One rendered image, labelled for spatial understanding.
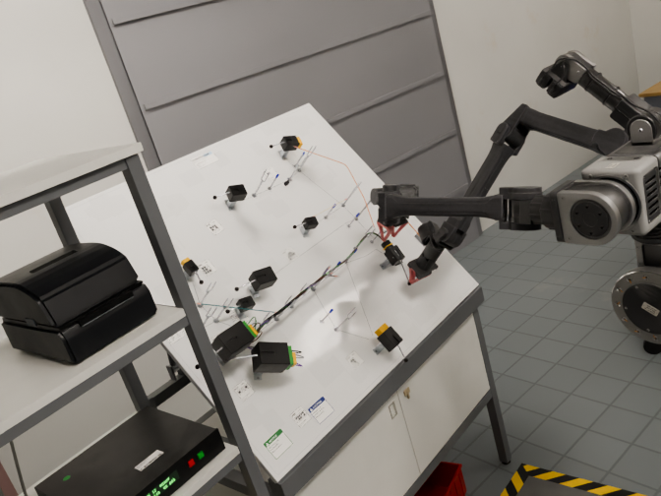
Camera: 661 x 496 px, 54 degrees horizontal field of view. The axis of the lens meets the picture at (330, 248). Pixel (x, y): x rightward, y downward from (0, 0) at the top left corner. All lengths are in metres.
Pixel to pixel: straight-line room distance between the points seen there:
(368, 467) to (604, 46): 5.69
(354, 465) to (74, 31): 2.56
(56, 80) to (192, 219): 1.63
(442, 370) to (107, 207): 1.32
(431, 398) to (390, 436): 0.26
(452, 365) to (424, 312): 0.28
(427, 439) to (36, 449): 2.13
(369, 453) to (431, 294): 0.63
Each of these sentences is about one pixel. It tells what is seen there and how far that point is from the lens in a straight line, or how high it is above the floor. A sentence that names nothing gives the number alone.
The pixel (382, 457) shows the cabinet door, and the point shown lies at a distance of 2.29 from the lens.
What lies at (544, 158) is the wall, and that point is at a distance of 6.31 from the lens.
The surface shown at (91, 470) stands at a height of 1.12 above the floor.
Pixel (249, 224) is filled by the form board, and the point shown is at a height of 1.42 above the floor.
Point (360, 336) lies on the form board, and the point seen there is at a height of 0.99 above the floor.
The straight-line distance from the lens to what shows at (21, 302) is 1.56.
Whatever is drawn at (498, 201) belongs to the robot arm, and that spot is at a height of 1.48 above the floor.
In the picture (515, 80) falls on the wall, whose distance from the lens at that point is 5.98.
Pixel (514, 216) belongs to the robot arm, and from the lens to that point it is 1.60.
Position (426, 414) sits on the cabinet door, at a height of 0.58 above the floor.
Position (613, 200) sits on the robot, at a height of 1.48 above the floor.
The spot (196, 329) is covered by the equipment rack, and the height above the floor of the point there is 1.40.
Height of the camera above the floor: 1.99
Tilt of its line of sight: 19 degrees down
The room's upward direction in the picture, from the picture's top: 17 degrees counter-clockwise
